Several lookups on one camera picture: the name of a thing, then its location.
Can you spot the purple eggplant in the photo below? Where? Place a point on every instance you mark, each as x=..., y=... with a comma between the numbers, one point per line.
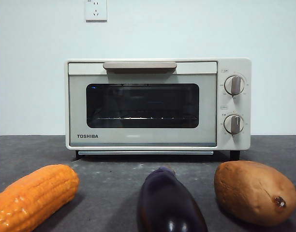
x=167, y=198

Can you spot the silver oven crumb tray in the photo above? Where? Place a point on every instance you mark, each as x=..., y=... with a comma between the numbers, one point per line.
x=145, y=153

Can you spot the cream oven control knob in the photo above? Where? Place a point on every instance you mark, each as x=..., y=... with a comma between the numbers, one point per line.
x=234, y=85
x=233, y=124

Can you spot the cream Toshiba toaster oven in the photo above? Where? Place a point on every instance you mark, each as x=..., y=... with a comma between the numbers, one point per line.
x=235, y=65

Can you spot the brown sweet potato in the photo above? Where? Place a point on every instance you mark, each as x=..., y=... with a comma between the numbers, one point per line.
x=252, y=191

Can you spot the orange corn cob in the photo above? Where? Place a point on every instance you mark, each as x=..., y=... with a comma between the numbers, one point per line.
x=34, y=195

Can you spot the white wall socket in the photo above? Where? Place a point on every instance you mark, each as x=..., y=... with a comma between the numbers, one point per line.
x=96, y=10

